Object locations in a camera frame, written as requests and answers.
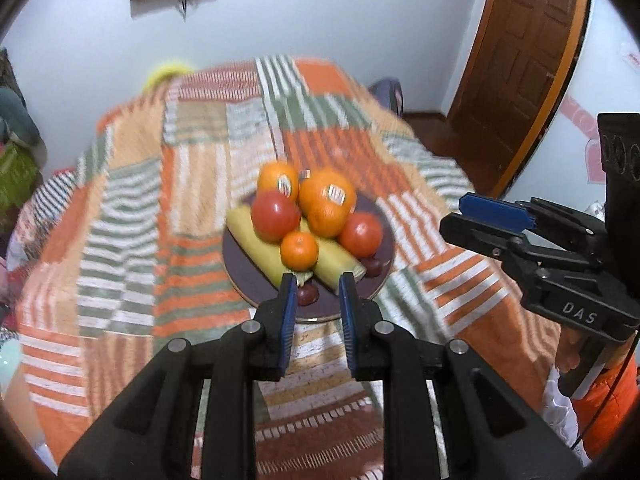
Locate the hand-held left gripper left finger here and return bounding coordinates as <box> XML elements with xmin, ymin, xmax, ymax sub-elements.
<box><xmin>57</xmin><ymin>272</ymin><xmax>298</xmax><ymax>480</ymax></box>

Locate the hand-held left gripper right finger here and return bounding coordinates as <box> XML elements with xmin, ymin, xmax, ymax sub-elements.
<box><xmin>338</xmin><ymin>271</ymin><xmax>586</xmax><ymax>480</ymax></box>

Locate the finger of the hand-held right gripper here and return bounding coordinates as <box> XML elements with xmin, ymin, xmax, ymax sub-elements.
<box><xmin>459</xmin><ymin>192</ymin><xmax>608</xmax><ymax>261</ymax></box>
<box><xmin>440</xmin><ymin>212</ymin><xmax>606</xmax><ymax>281</ymax></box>

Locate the purple plate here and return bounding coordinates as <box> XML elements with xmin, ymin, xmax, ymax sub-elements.
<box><xmin>221</xmin><ymin>192</ymin><xmax>396</xmax><ymax>323</ymax></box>

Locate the small orange mandarin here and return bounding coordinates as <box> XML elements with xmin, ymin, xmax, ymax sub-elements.
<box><xmin>280</xmin><ymin>231</ymin><xmax>319</xmax><ymax>270</ymax></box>

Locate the red tomato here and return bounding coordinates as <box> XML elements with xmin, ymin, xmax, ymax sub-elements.
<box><xmin>339</xmin><ymin>212</ymin><xmax>384</xmax><ymax>257</ymax></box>
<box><xmin>251</xmin><ymin>191</ymin><xmax>302</xmax><ymax>242</ymax></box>

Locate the large orange with sticker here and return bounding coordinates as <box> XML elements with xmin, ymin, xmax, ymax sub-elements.
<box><xmin>298</xmin><ymin>170</ymin><xmax>358</xmax><ymax>221</ymax></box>
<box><xmin>257</xmin><ymin>161</ymin><xmax>300</xmax><ymax>198</ymax></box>

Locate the yellow corn cob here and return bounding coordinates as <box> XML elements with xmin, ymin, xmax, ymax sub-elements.
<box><xmin>226</xmin><ymin>205</ymin><xmax>313</xmax><ymax>288</ymax></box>
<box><xmin>300</xmin><ymin>217</ymin><xmax>367</xmax><ymax>293</ymax></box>

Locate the brown wooden door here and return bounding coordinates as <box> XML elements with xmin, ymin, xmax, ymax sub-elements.
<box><xmin>446</xmin><ymin>0</ymin><xmax>593</xmax><ymax>198</ymax></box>

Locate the grey purple backpack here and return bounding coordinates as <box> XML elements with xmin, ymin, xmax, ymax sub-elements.
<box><xmin>372</xmin><ymin>77</ymin><xmax>403</xmax><ymax>116</ymax></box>

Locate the striped patchwork blanket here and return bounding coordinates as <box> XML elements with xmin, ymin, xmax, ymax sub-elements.
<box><xmin>15</xmin><ymin>55</ymin><xmax>566</xmax><ymax>480</ymax></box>

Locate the white lace cloth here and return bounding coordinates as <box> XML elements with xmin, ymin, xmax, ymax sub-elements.
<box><xmin>540</xmin><ymin>365</ymin><xmax>586</xmax><ymax>456</ymax></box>

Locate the yellow pillow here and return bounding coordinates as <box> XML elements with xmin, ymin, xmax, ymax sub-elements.
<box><xmin>145</xmin><ymin>60</ymin><xmax>193</xmax><ymax>92</ymax></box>

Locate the camouflage cloth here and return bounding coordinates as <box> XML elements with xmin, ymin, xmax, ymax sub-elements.
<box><xmin>0</xmin><ymin>47</ymin><xmax>23</xmax><ymax>106</ymax></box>

